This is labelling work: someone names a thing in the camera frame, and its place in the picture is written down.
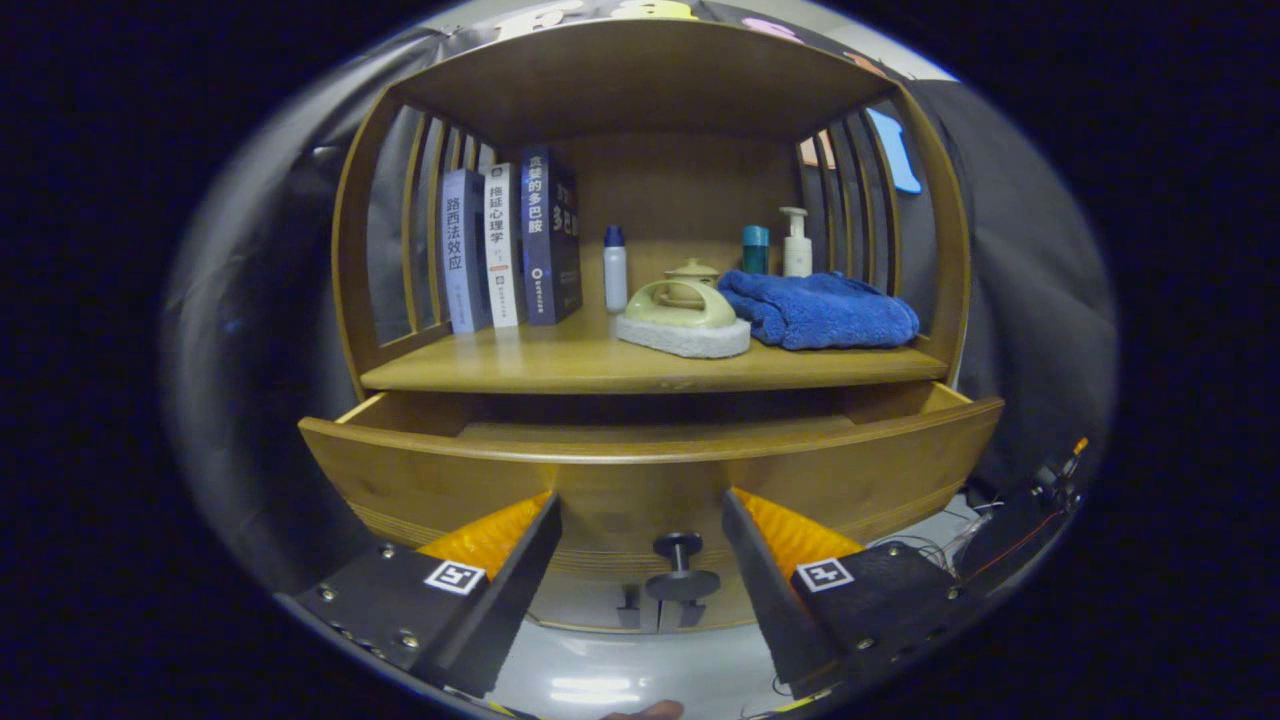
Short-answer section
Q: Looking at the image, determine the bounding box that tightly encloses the wooden drawer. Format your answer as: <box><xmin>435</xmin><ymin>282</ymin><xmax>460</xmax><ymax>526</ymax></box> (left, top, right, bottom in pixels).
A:
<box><xmin>298</xmin><ymin>380</ymin><xmax>1005</xmax><ymax>636</ymax></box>

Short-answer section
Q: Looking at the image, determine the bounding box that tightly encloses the wooden cabinet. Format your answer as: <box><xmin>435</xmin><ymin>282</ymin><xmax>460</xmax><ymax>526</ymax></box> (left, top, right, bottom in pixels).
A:
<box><xmin>330</xmin><ymin>18</ymin><xmax>973</xmax><ymax>636</ymax></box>

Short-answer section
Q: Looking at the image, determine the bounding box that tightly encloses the dark blue book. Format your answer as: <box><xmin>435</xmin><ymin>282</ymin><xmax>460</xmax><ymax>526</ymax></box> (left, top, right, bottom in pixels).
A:
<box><xmin>520</xmin><ymin>148</ymin><xmax>584</xmax><ymax>326</ymax></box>

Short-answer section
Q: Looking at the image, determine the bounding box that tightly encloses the pale grey-blue book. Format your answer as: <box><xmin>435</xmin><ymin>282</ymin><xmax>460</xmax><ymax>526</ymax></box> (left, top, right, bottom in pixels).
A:
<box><xmin>441</xmin><ymin>168</ymin><xmax>493</xmax><ymax>334</ymax></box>

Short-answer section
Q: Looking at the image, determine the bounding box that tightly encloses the white pump bottle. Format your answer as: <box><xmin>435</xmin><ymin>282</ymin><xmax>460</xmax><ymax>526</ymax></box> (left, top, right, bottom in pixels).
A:
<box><xmin>779</xmin><ymin>206</ymin><xmax>814</xmax><ymax>278</ymax></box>

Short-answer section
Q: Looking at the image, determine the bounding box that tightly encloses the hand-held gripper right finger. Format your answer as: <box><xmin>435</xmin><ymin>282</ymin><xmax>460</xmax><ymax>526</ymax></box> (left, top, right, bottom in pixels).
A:
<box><xmin>722</xmin><ymin>488</ymin><xmax>986</xmax><ymax>701</ymax></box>

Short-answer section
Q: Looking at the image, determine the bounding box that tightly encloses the white bottle with blue cap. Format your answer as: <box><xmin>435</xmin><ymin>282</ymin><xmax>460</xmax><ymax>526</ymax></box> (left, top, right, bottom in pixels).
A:
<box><xmin>603</xmin><ymin>225</ymin><xmax>629</xmax><ymax>313</ymax></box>

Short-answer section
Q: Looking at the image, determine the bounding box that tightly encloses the wooden countertop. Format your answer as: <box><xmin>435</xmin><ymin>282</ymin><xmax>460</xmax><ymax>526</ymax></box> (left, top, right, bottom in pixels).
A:
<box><xmin>360</xmin><ymin>305</ymin><xmax>949</xmax><ymax>394</ymax></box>

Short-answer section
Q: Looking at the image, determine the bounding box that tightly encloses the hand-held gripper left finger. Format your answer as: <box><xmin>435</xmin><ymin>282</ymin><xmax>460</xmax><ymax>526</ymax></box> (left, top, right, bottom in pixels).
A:
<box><xmin>290</xmin><ymin>490</ymin><xmax>563</xmax><ymax>699</ymax></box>

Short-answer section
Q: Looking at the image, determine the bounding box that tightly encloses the beige lidded teacup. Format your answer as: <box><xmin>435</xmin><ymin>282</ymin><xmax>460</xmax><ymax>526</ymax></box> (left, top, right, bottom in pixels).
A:
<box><xmin>665</xmin><ymin>258</ymin><xmax>721</xmax><ymax>306</ymax></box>

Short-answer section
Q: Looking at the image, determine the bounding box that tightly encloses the green scrub brush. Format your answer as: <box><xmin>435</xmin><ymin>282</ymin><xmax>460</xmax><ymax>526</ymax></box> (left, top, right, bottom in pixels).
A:
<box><xmin>615</xmin><ymin>279</ymin><xmax>752</xmax><ymax>359</ymax></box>

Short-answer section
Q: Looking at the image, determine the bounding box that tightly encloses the white book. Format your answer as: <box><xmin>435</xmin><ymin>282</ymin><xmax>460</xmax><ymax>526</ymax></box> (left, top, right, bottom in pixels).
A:
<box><xmin>483</xmin><ymin>162</ymin><xmax>526</xmax><ymax>328</ymax></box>

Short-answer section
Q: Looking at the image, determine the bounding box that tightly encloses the blue folded towel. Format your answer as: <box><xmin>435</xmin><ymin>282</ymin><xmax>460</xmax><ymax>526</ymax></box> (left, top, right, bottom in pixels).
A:
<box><xmin>717</xmin><ymin>270</ymin><xmax>920</xmax><ymax>351</ymax></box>

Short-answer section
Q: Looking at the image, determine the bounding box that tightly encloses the black and orange tool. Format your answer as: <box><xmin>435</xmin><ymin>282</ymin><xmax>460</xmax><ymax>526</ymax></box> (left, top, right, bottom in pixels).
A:
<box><xmin>1030</xmin><ymin>437</ymin><xmax>1091</xmax><ymax>501</ymax></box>

